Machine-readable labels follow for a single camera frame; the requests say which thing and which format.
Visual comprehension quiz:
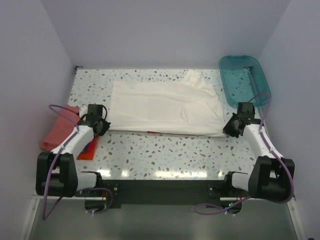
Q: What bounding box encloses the white t shirt red print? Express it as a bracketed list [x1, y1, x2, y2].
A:
[107, 70, 225, 137]

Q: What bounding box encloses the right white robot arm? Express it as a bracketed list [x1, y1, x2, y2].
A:
[222, 102, 295, 203]

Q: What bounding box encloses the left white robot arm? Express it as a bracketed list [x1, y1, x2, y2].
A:
[35, 104, 111, 198]

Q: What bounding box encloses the folded orange t shirt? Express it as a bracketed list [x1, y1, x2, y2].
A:
[77, 136, 99, 161]

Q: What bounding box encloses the folded pink t shirt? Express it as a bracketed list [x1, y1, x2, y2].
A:
[39, 104, 80, 152]

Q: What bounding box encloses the teal plastic basket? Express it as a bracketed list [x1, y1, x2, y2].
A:
[218, 55, 271, 108]

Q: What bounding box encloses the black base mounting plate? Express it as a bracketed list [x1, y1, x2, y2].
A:
[74, 178, 251, 215]

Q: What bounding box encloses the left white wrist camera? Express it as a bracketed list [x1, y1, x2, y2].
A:
[78, 104, 88, 117]

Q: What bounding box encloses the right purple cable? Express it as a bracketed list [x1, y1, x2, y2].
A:
[194, 91, 295, 216]

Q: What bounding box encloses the purple cable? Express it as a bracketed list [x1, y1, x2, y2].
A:
[194, 91, 295, 216]
[41, 103, 83, 221]

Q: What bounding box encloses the aluminium frame rail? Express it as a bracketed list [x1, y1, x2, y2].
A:
[29, 192, 297, 203]

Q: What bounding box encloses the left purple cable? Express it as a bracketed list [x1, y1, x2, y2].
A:
[41, 103, 83, 221]

